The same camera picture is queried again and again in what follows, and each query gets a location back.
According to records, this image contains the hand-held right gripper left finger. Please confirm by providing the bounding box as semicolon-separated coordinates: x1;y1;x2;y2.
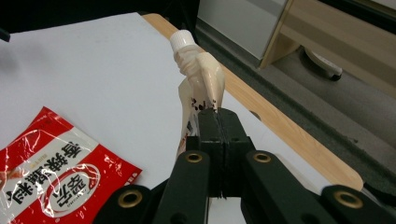
186;108;225;198

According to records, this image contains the white cabinet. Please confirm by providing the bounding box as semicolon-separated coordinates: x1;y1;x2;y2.
197;0;290;61

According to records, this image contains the wooden desk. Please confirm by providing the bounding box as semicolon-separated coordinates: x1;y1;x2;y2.
259;0;396;89

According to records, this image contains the cream spout pouch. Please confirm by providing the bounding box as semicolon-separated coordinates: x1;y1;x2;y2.
169;29;226;161

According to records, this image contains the red and white seasoning packet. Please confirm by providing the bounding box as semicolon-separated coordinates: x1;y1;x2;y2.
0;105;144;224

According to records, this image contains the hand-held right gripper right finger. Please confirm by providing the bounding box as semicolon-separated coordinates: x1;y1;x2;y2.
219;107;257;198

